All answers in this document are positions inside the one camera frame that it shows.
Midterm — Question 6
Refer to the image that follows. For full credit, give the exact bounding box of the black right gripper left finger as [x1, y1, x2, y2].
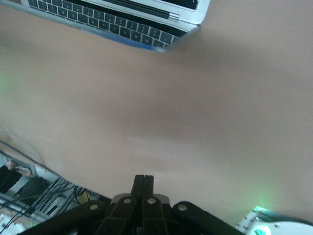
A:
[17, 174, 145, 235]

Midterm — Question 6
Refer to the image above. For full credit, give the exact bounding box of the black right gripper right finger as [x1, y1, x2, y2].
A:
[141, 175, 245, 235]

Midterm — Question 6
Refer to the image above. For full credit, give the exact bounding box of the grey metal base plate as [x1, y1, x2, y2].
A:
[21, 0, 212, 54]

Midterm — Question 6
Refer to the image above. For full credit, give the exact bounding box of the brown table cover mat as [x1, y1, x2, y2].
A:
[0, 0, 313, 225]

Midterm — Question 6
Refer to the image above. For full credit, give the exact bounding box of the black cable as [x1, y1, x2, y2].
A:
[0, 177, 81, 228]

